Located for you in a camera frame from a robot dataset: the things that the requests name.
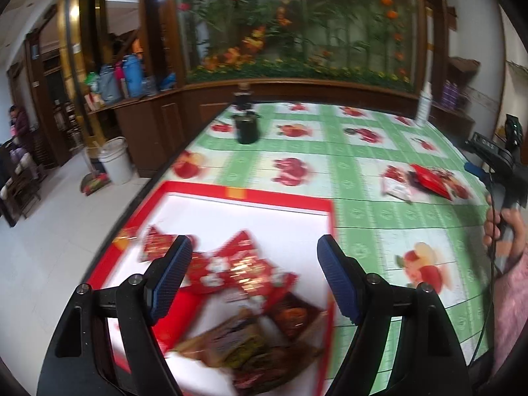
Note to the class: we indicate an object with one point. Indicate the person right hand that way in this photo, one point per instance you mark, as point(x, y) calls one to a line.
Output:
point(504, 234)

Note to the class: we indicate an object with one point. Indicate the white spray bottle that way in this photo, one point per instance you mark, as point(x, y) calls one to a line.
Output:
point(424, 105)

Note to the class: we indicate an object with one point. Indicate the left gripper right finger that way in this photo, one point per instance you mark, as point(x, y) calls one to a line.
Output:
point(428, 360)

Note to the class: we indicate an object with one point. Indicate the green snack packet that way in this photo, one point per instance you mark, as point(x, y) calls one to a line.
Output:
point(237, 356)

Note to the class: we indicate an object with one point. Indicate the grey thermos jug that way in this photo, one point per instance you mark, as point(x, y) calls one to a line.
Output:
point(108, 86)

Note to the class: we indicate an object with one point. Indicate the pink sleeve forearm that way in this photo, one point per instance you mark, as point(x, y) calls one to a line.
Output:
point(510, 310)

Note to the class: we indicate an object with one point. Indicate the black cylindrical container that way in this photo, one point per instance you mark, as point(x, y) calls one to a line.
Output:
point(246, 127)

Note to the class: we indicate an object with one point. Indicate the blue thermos jug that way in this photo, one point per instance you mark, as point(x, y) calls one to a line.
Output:
point(133, 75)

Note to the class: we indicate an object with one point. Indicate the red white tray box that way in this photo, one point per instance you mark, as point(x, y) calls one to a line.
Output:
point(285, 228)

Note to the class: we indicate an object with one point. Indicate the broom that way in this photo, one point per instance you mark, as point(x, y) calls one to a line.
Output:
point(94, 180)

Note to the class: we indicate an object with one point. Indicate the small black box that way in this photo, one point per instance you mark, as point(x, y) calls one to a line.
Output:
point(243, 97)

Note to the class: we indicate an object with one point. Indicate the large red snack packet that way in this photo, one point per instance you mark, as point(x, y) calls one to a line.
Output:
point(183, 312)

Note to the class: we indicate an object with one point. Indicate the orange sesame snack packet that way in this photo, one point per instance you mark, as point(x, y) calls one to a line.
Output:
point(211, 346)

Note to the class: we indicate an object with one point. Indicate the red floral snack packet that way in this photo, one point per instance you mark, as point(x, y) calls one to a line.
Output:
point(237, 265)

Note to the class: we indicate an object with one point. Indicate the white plastic bucket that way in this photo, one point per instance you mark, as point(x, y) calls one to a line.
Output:
point(114, 157)

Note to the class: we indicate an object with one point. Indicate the person in dark coat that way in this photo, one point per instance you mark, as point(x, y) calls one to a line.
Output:
point(21, 126)

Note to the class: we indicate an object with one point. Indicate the purple bottles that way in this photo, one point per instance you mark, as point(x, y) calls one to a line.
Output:
point(450, 95)

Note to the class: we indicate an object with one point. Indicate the dark red small packet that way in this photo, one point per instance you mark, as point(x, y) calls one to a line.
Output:
point(155, 244)

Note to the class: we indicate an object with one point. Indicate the red glossy snack packet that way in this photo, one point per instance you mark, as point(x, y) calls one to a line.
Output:
point(429, 181)

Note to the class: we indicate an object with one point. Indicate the pink white snack packet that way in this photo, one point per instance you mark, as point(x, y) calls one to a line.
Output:
point(395, 184)

